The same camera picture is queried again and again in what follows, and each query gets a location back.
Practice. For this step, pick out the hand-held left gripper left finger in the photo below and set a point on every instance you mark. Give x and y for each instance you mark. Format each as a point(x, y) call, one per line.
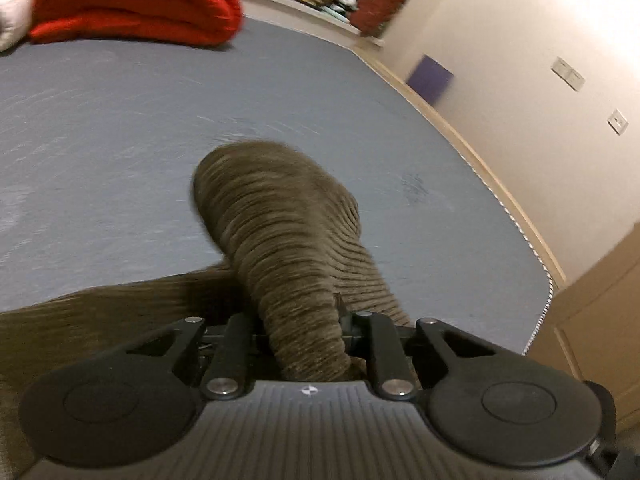
point(235, 347)

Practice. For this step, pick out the dark red cushion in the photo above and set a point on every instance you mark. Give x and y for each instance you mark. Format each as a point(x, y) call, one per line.
point(380, 7)

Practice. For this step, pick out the purple box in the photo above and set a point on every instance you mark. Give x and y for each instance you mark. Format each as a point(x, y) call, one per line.
point(430, 80)

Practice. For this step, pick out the white folded blanket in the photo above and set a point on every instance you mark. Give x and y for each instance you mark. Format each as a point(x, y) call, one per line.
point(12, 5)

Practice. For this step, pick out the wooden bed frame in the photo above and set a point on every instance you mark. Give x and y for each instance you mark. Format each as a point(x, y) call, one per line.
point(450, 125)

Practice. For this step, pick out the wooden cabinet door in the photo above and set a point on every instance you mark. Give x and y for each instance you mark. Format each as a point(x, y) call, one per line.
point(600, 325)

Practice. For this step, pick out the double wall switch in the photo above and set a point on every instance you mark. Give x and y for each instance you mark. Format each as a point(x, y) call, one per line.
point(568, 74)

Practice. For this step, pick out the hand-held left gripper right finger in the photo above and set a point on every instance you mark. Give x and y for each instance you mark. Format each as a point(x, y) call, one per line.
point(382, 350)

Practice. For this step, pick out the grey bed mattress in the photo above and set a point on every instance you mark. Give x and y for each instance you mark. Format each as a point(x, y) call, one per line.
point(125, 125)

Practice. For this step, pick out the red folded blanket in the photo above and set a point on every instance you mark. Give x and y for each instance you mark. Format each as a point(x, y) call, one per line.
point(140, 0)

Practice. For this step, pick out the white wall socket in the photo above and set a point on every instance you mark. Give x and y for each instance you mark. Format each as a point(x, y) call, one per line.
point(618, 121)

